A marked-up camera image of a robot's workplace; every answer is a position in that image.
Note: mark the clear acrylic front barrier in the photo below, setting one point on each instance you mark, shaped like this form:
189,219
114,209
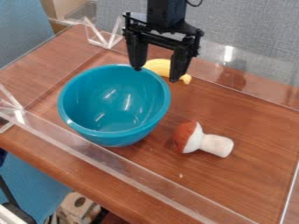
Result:
173,194

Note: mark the clear acrylic corner bracket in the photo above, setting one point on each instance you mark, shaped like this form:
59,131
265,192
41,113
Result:
98,37

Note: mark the yellow toy banana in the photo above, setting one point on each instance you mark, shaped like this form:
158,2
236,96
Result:
161,66

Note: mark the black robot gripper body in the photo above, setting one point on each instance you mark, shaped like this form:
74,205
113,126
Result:
162,25

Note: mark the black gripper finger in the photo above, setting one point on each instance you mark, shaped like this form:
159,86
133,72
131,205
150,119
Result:
137,49
181,61

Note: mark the blue plastic bowl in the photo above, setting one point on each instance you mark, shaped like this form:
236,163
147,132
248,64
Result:
114,104

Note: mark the white perforated block below table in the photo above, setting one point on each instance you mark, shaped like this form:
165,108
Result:
78,209

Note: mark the clear acrylic back barrier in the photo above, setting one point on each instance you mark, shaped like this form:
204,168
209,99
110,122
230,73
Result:
254,74

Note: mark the clear acrylic barrier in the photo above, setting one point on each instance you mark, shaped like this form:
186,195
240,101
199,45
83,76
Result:
173,194
254,74

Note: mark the brown and white toy mushroom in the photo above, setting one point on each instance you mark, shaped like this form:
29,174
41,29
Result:
190,139

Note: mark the clear acrylic left bracket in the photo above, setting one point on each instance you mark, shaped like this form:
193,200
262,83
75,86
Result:
11,110

